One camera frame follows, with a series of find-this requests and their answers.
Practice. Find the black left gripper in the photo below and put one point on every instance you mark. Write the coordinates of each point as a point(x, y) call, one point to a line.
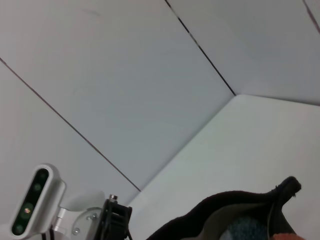
point(115, 220)

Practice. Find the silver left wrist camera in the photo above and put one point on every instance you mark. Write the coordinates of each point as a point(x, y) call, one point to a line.
point(35, 200)

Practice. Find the teal fluffy cloth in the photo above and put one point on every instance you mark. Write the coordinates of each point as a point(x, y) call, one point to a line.
point(245, 227)

